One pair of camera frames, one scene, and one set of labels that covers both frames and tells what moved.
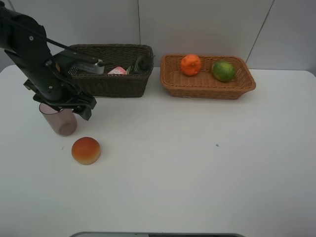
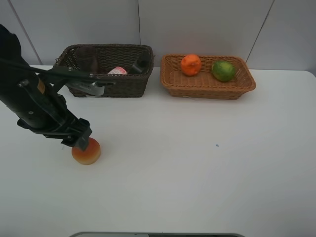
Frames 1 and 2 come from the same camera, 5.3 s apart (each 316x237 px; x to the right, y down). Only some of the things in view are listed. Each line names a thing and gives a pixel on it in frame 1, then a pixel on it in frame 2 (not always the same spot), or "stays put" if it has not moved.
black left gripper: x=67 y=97 → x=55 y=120
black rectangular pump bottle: x=141 y=66 stays put
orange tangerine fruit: x=190 y=65 stays put
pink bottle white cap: x=118 y=70 stays put
